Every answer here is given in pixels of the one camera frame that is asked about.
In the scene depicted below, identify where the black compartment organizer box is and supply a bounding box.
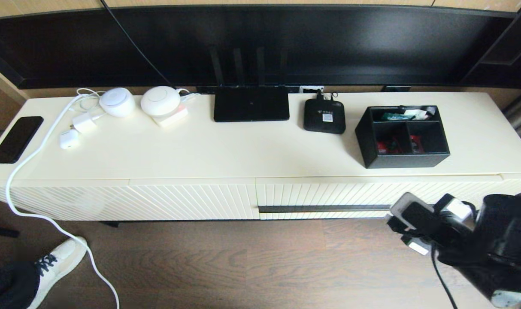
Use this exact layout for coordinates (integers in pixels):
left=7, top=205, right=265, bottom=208
left=354, top=105, right=451, bottom=170

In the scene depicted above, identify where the cream ribbed drawer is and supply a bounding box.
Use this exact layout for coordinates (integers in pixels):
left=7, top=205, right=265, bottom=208
left=255, top=175, right=503, bottom=221

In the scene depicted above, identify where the white charger with thin cable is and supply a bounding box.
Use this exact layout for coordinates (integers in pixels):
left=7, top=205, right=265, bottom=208
left=70, top=88, right=107, bottom=135

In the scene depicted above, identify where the white slatted cabinet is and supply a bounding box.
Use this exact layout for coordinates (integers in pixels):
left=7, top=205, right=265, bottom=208
left=0, top=92, right=521, bottom=224

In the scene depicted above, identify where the black set-top box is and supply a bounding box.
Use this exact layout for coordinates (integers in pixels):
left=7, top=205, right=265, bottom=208
left=303, top=100, right=346, bottom=135

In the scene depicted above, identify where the black shelf unit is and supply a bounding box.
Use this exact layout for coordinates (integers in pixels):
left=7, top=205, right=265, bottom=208
left=460, top=0, right=521, bottom=88

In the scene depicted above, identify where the black television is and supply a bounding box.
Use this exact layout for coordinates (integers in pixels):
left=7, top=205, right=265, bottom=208
left=0, top=6, right=521, bottom=91

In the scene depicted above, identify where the black router with antennas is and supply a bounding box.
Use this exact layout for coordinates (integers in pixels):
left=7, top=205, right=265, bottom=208
left=209, top=46, right=290, bottom=123

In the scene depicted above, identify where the cream ribbed cabinet front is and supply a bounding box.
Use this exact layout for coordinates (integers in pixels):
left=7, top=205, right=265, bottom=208
left=129, top=179, right=260, bottom=221
left=0, top=180, right=132, bottom=222

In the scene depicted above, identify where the pink white small box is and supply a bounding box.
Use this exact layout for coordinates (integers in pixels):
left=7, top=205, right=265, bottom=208
left=151, top=107, right=189, bottom=128

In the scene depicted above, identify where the white round flat device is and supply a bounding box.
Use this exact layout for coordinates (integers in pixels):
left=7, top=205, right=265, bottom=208
left=140, top=86, right=182, bottom=118

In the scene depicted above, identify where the white dome smart speaker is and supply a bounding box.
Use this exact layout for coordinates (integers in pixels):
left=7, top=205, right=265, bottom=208
left=99, top=88, right=136, bottom=118

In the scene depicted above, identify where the white earbuds case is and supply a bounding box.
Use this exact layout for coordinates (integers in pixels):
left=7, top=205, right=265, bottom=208
left=59, top=130, right=80, bottom=150

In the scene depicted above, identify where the white sneaker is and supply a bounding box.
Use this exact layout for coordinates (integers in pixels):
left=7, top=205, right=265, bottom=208
left=27, top=236, right=88, bottom=309

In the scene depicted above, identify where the black smartphone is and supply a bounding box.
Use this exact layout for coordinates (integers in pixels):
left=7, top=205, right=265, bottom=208
left=0, top=116, right=44, bottom=164

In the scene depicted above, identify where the black trouser leg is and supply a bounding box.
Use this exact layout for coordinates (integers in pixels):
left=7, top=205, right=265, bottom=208
left=0, top=261, right=40, bottom=309

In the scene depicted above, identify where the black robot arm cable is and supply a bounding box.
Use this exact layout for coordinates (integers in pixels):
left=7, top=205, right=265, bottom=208
left=430, top=245, right=459, bottom=309

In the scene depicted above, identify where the white plug with cable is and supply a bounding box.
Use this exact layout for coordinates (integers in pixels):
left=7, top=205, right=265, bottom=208
left=177, top=89, right=200, bottom=104

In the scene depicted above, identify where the thin black hanging cable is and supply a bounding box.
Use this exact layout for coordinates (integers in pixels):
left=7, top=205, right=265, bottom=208
left=100, top=0, right=175, bottom=88

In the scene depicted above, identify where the thick white power cable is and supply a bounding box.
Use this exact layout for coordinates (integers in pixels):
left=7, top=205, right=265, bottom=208
left=5, top=94, right=120, bottom=309

